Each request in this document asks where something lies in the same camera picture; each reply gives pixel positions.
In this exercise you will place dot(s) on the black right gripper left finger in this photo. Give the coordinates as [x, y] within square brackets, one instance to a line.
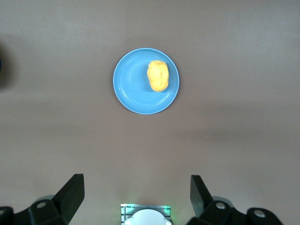
[63, 201]

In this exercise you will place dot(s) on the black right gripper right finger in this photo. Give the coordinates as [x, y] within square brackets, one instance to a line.
[206, 206]

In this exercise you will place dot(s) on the yellow potato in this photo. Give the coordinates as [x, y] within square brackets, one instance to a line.
[158, 76]

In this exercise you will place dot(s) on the brown table cover sheet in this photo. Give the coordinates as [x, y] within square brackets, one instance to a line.
[47, 117]

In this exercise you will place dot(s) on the blue round plate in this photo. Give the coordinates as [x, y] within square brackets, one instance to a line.
[131, 89]

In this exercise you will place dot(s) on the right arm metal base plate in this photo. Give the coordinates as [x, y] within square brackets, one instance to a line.
[145, 206]

